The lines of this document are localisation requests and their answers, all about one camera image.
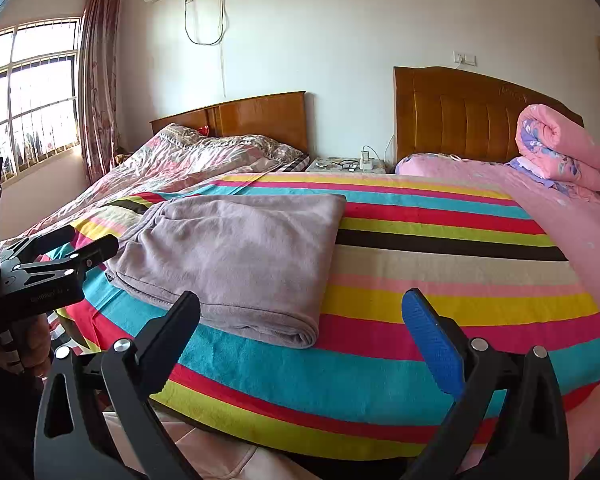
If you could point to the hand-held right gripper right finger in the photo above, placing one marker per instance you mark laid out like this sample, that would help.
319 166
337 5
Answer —
432 345

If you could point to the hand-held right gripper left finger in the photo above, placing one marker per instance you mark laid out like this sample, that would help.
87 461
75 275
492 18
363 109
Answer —
175 330

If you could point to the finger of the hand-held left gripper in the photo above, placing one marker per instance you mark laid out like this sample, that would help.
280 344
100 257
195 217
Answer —
90 255
40 242

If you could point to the mauve knit sweater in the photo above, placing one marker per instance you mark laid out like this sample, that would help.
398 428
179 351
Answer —
240 260

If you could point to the person's left hand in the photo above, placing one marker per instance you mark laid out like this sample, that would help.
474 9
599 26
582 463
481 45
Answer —
32 345

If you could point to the striped colourful blanket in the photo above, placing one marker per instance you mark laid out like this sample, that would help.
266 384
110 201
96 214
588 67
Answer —
430 270

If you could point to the brown plush toy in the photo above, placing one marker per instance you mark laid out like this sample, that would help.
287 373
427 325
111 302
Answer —
121 159

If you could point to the pink floral quilt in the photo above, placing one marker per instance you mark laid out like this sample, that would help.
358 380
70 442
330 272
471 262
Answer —
180 160

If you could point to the barred window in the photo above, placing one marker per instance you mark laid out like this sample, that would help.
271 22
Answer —
40 85

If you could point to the pink floral curtain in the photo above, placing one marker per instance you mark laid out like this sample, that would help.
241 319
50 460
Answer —
100 85

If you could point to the pink bedsheet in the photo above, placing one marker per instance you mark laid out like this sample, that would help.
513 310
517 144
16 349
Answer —
570 230

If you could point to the white power strip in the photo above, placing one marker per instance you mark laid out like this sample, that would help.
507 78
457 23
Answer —
365 162

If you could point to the black eyeglasses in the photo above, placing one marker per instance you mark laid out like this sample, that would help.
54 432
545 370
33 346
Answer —
345 164

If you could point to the plaid pillow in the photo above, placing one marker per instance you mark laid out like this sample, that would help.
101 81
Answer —
297 164

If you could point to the cloth-covered nightstand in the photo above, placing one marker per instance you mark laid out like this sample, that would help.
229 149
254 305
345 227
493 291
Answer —
325 166

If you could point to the plain wooden headboard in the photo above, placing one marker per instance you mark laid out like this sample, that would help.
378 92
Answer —
270 120

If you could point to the carved wooden headboard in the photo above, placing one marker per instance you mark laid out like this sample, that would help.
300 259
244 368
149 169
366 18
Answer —
455 120

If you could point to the rolled pink quilt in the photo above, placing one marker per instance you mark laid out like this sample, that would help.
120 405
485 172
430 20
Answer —
565 145

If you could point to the white wall socket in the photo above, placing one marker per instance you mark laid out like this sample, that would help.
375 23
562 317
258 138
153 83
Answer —
464 58

